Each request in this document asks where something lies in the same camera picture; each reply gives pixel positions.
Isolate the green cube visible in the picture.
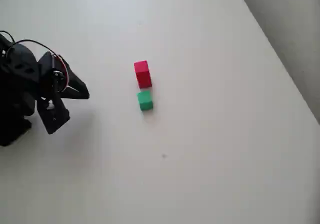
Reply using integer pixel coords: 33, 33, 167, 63
136, 90, 154, 112

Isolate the red and black cable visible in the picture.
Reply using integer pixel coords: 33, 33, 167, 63
6, 38, 70, 89

